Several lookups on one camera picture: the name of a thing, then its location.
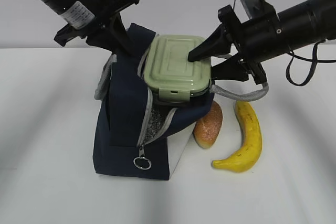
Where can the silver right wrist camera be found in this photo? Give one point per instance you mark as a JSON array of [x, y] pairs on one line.
[[253, 8]]

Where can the navy and white lunch bag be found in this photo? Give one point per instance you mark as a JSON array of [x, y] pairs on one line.
[[134, 136]]

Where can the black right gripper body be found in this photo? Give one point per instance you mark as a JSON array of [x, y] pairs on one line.
[[256, 40]]

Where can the green lidded glass container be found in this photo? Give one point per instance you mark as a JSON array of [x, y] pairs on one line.
[[173, 79]]

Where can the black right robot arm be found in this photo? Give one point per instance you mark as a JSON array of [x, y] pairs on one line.
[[307, 23]]

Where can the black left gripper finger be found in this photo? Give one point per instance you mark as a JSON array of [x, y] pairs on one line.
[[102, 38], [118, 37]]

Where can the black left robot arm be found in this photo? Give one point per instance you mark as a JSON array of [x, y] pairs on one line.
[[97, 21]]

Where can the yellow banana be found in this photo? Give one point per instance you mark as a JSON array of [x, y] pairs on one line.
[[248, 154]]

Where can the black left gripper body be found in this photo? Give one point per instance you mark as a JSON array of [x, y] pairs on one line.
[[84, 17]]

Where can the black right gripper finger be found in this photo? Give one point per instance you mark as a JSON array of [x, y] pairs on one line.
[[215, 45], [230, 69]]

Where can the brown bread roll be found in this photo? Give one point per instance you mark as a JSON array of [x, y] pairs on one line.
[[207, 128]]

